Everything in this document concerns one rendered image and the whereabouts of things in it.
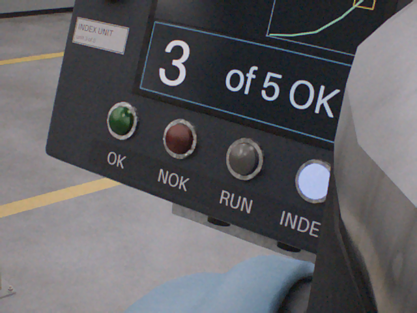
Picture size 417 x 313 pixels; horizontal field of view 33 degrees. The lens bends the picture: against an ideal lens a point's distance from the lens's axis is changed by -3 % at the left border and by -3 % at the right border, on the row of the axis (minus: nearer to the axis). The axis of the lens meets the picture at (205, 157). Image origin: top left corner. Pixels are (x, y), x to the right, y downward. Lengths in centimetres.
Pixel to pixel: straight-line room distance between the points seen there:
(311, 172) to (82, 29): 21
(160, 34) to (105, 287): 194
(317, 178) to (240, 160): 5
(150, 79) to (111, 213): 239
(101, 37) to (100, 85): 4
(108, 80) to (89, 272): 198
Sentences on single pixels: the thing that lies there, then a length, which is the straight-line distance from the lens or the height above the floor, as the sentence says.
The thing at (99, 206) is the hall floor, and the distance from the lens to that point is 293.
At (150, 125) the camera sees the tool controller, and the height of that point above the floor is 112.
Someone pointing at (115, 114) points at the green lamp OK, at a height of 112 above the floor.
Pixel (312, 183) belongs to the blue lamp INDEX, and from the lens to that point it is 43.
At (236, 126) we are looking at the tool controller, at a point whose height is 113.
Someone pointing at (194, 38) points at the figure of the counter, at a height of 118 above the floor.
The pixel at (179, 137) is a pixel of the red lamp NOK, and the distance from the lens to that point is 48.
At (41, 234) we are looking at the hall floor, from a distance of 272.
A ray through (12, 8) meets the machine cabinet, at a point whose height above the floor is 9.
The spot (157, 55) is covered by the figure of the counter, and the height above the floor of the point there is 116.
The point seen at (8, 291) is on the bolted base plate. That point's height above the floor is 1.
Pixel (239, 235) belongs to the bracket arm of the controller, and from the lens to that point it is 56.
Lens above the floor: 129
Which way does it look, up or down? 22 degrees down
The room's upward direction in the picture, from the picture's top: 5 degrees clockwise
